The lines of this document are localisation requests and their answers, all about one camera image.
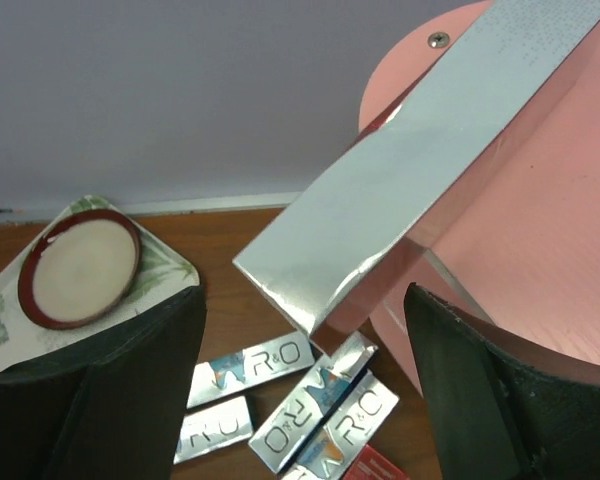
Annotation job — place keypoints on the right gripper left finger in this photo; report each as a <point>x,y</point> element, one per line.
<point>107,407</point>

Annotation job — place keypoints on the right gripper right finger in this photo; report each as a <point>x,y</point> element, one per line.
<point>501,406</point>

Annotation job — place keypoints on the dark red toothpaste box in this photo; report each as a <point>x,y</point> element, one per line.
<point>371,465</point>

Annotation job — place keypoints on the red 3D toothpaste box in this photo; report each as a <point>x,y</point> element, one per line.
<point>331,257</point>

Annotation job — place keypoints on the pink three-tier shelf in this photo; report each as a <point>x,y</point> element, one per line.
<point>515,238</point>

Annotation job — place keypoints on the silver R&O box left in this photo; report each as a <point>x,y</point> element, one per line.
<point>214,428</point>

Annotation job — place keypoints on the silver r&o box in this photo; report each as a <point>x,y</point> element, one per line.
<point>333,448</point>
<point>214,428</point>
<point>249,367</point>

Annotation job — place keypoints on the silver R&O box top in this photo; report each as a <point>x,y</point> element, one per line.
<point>249,367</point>

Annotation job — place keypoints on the red rimmed beige plate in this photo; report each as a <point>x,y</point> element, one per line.
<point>80,269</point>

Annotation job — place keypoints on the silver R&O box right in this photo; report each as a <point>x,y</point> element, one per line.
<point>333,448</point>

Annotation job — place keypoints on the silver R&O box diagonal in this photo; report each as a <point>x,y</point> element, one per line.
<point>314,397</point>

